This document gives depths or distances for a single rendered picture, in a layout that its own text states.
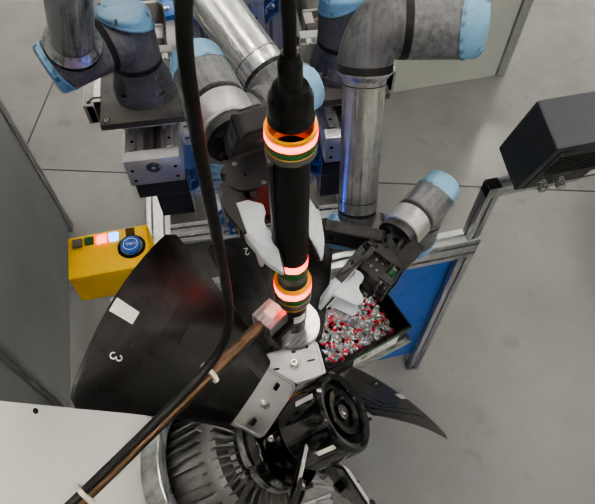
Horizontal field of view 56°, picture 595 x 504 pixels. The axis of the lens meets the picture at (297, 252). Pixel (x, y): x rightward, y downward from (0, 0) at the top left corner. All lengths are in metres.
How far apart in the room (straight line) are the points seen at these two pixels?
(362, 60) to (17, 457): 0.76
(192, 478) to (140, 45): 0.93
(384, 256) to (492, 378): 1.36
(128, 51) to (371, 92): 0.60
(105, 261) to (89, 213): 1.51
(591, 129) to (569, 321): 1.35
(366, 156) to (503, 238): 1.61
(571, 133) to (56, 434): 1.01
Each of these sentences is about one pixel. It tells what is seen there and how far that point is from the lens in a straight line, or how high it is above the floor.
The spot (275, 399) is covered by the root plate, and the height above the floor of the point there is 1.25.
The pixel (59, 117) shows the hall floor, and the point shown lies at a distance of 3.13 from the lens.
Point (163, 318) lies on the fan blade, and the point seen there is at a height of 1.40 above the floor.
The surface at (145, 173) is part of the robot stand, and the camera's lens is 1.45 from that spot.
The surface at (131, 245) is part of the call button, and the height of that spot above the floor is 1.08.
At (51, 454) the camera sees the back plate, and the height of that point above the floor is 1.25.
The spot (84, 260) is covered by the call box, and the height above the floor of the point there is 1.07.
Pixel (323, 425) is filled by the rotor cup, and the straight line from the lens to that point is 0.77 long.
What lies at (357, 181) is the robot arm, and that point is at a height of 1.20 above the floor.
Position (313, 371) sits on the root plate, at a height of 1.19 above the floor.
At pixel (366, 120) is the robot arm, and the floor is 1.31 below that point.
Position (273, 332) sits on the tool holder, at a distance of 0.66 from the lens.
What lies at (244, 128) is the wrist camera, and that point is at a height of 1.62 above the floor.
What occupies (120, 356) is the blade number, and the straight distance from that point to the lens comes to 0.68.
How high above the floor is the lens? 2.01
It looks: 57 degrees down
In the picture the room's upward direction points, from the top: straight up
